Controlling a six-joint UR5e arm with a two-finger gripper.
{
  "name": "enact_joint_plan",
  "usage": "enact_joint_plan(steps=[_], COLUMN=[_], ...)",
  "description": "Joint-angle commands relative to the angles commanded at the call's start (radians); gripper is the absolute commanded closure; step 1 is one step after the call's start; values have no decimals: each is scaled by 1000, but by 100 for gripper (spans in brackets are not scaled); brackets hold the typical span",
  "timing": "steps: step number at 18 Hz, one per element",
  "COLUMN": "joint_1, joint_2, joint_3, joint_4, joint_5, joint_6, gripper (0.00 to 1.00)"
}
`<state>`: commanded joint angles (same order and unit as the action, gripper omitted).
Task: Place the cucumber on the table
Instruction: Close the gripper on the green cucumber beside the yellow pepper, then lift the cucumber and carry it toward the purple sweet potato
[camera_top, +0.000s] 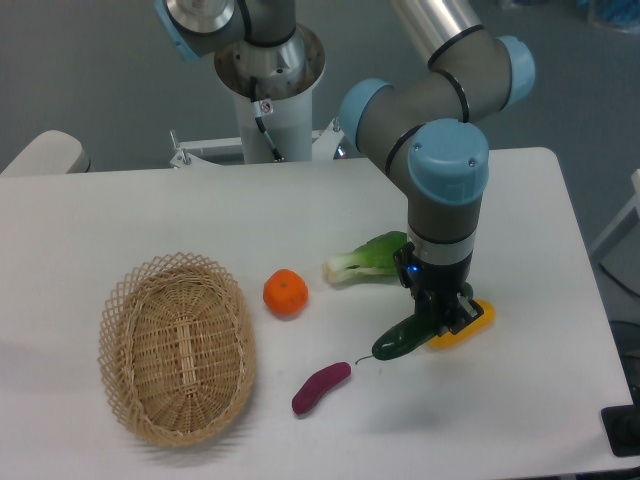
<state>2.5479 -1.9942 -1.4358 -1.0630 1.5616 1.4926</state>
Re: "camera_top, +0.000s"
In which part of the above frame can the white metal base frame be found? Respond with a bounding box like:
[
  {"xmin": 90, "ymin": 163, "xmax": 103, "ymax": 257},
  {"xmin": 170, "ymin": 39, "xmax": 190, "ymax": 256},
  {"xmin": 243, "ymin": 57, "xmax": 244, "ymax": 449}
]
[{"xmin": 169, "ymin": 117, "xmax": 361, "ymax": 169}]

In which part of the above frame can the woven wicker basket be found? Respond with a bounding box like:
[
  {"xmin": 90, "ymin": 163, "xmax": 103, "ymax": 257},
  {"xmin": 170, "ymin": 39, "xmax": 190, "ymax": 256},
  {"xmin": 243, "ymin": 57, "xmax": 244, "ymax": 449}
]
[{"xmin": 98, "ymin": 252, "xmax": 256, "ymax": 447}]

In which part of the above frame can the black device at edge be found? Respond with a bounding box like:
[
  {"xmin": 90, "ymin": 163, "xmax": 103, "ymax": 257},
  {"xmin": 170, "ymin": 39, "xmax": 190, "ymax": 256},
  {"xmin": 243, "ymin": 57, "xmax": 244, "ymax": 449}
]
[{"xmin": 601, "ymin": 405, "xmax": 639, "ymax": 458}]

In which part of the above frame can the dark green cucumber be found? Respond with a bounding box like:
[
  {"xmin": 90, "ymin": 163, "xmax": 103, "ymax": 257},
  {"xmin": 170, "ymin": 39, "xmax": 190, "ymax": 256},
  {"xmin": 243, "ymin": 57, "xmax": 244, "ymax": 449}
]
[{"xmin": 355, "ymin": 284, "xmax": 473, "ymax": 364}]

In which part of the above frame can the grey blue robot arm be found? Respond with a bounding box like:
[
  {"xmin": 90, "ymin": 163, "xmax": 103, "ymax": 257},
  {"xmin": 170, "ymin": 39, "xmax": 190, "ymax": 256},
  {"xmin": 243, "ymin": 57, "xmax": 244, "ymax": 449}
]
[{"xmin": 155, "ymin": 1, "xmax": 536, "ymax": 346}]

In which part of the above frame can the orange tangerine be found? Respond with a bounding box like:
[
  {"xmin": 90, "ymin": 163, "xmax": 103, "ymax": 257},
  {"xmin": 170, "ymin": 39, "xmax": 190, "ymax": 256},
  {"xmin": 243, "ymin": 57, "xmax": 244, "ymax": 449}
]
[{"xmin": 263, "ymin": 269, "xmax": 308, "ymax": 316}]

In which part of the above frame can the purple sweet potato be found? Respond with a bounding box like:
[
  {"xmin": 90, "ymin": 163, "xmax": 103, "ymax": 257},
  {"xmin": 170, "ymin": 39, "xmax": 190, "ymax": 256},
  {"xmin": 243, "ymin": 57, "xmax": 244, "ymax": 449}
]
[{"xmin": 291, "ymin": 362, "xmax": 351, "ymax": 415}]

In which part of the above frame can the yellow banana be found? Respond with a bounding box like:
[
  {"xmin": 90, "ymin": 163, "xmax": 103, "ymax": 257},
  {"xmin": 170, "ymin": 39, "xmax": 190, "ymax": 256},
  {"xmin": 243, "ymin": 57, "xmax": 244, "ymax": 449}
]
[{"xmin": 426, "ymin": 299, "xmax": 496, "ymax": 350}]

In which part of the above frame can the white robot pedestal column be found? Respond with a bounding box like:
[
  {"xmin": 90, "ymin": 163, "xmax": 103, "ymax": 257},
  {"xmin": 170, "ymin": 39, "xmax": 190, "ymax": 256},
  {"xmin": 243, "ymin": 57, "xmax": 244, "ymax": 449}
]
[{"xmin": 214, "ymin": 24, "xmax": 325, "ymax": 163}]

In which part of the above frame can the green bok choy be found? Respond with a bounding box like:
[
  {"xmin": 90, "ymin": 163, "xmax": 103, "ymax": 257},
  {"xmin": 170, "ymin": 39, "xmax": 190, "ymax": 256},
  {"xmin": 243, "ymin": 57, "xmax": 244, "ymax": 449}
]
[{"xmin": 322, "ymin": 231, "xmax": 407, "ymax": 285}]

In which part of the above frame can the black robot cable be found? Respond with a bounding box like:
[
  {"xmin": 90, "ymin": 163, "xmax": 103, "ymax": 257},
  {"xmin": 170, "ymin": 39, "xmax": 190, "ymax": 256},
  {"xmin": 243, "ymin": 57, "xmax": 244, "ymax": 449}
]
[{"xmin": 248, "ymin": 75, "xmax": 285, "ymax": 162}]

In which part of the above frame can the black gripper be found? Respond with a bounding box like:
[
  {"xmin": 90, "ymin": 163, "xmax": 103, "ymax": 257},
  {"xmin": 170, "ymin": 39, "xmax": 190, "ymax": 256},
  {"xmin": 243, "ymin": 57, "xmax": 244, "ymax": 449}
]
[{"xmin": 393, "ymin": 242, "xmax": 483, "ymax": 335}]

